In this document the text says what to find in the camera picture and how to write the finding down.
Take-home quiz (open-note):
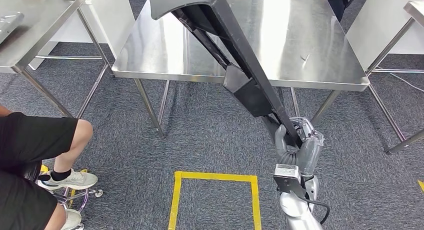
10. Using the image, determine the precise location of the chrome wheeled stool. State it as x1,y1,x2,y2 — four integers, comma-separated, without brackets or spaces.
36,164,104,230

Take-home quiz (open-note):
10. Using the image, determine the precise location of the white desk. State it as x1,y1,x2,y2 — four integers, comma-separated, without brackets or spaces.
28,0,136,70
345,0,424,72

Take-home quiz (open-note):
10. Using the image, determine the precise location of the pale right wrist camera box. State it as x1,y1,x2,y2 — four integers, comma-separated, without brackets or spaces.
274,163,301,180

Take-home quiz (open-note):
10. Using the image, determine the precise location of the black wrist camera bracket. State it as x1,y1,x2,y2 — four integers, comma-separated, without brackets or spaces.
274,176,307,200

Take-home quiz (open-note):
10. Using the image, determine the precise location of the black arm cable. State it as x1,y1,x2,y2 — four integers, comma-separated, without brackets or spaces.
298,177,331,225

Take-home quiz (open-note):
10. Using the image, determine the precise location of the stainless steel workbench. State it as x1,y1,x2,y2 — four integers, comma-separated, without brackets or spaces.
111,0,371,139

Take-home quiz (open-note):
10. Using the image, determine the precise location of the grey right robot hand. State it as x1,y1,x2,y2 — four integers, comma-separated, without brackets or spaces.
274,116,326,178

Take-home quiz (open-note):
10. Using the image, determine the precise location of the grey metal part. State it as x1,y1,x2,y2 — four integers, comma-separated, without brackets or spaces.
0,11,26,44

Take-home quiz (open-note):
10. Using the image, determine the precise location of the person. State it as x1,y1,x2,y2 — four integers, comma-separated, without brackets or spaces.
306,0,358,23
0,104,99,230

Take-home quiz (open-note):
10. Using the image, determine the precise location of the stainless steel table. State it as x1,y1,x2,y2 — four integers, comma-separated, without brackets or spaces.
364,0,424,156
0,0,115,119

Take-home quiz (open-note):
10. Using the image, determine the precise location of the long black plastic part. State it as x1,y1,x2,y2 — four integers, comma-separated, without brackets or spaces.
144,0,304,149

